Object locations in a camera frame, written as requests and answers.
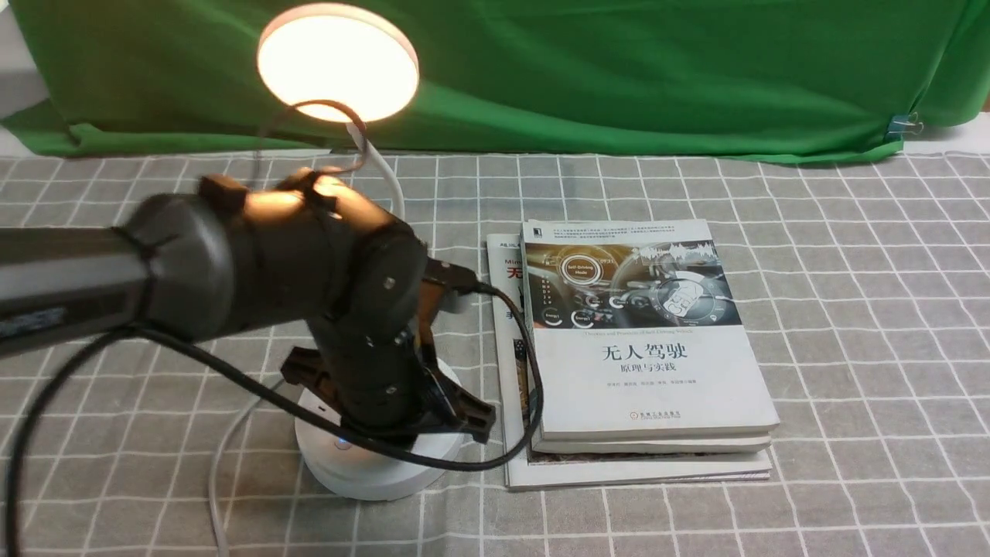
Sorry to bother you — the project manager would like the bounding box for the white lamp power cable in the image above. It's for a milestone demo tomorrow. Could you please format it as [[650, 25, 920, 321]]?
[[207, 377, 287, 557]]

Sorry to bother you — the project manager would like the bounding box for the blue binder clip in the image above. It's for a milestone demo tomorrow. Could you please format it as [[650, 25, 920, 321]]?
[[886, 111, 925, 141]]

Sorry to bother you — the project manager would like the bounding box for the green backdrop cloth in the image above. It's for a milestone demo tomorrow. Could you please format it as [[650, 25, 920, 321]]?
[[2, 1, 989, 163]]

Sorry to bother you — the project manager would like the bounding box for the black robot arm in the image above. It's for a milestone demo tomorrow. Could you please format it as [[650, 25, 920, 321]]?
[[1, 169, 495, 443]]

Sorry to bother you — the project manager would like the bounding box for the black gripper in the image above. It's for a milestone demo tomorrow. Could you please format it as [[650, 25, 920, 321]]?
[[282, 271, 496, 444]]

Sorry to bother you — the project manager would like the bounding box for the black camera cable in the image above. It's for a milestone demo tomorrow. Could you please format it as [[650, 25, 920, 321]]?
[[4, 282, 545, 557]]

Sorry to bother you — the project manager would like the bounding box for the white self-driving book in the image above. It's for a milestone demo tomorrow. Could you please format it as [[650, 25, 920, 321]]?
[[521, 220, 780, 442]]

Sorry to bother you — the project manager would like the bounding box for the grey checked tablecloth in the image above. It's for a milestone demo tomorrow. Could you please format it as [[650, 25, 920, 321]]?
[[1, 154, 989, 556]]

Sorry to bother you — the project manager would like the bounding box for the bottom magazine book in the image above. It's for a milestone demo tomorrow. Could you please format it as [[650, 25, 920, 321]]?
[[486, 232, 770, 489]]

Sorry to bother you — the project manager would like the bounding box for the white desk lamp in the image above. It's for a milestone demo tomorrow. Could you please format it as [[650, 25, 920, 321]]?
[[257, 3, 463, 501]]

